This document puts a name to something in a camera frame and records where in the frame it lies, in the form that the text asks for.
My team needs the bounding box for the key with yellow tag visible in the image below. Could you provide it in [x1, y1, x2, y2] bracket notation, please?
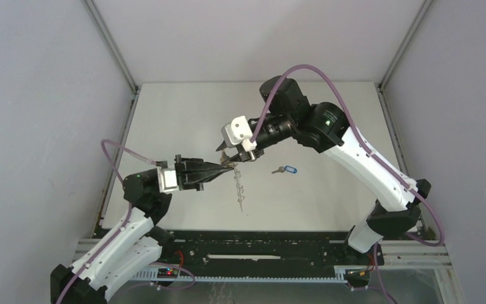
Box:
[220, 151, 237, 168]

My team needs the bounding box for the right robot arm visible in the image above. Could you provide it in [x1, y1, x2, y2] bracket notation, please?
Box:
[217, 76, 432, 265]

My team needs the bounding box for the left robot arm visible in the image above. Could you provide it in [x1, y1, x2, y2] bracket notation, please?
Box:
[50, 155, 233, 303]

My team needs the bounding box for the key with blue tag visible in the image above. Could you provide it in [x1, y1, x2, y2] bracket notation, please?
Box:
[271, 165, 298, 174]

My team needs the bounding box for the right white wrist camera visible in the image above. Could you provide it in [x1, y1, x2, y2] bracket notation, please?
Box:
[221, 115, 257, 152]

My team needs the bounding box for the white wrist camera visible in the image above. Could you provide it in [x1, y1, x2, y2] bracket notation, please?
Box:
[221, 115, 257, 152]
[157, 168, 179, 193]

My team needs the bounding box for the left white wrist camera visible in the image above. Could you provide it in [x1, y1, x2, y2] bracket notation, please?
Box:
[157, 168, 179, 193]

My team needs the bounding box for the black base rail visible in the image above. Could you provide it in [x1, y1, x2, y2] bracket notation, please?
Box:
[159, 230, 383, 279]

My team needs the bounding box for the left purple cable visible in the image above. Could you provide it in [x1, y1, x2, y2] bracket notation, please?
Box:
[54, 139, 196, 304]

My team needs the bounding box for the purple cable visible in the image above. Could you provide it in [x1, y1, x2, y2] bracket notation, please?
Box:
[250, 64, 446, 304]
[54, 139, 196, 304]

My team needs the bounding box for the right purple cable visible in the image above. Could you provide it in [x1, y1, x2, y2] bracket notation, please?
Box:
[250, 64, 446, 304]

